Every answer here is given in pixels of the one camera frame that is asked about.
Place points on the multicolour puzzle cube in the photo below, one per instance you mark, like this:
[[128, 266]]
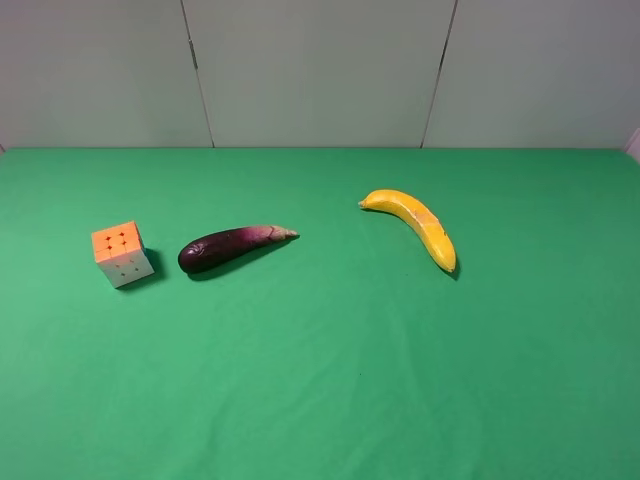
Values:
[[120, 254]]

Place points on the yellow banana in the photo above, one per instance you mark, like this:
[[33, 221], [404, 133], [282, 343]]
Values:
[[420, 218]]

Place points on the purple eggplant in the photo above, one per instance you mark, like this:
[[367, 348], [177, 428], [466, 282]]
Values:
[[215, 249]]

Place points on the green table cloth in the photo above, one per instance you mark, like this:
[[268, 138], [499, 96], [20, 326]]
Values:
[[345, 353]]

